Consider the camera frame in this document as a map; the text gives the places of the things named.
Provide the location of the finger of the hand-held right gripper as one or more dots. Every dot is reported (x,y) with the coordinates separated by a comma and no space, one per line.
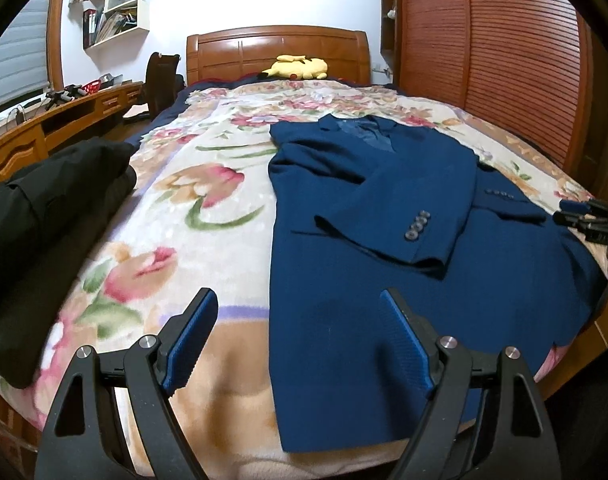
(573,206)
(569,218)

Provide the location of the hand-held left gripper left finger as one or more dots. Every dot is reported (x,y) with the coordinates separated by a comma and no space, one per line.
(191,345)

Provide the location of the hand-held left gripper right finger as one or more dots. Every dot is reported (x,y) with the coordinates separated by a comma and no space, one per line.
(409,345)

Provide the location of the navy blue suit jacket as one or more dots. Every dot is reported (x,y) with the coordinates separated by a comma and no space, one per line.
(359,310)

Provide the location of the black folded clothes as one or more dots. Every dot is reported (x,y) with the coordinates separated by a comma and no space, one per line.
(43,235)

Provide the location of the wooden door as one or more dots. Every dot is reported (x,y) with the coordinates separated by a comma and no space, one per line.
(606,125)

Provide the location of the floral blanket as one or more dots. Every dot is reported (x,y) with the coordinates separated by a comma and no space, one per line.
(208,235)

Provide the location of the wooden louvered wardrobe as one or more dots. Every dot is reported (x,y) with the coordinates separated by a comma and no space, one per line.
(484,50)

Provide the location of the wooden desk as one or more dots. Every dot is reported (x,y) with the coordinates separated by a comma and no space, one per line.
(13,152)

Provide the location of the dark wooden chair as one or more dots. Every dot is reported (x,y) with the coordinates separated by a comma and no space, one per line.
(158,85)

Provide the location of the red basket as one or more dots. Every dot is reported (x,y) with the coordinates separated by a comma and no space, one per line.
(88,88)

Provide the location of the black tool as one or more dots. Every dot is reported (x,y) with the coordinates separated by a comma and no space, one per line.
(63,95)

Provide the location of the yellow plush toy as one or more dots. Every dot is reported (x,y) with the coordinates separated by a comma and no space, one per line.
(299,67)

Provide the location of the grey window blind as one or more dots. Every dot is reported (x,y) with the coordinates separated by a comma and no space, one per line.
(18,60)

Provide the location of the black binders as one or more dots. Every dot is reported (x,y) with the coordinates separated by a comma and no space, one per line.
(88,27)

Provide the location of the white wall shelf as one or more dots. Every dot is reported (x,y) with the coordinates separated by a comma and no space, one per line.
(141,15)

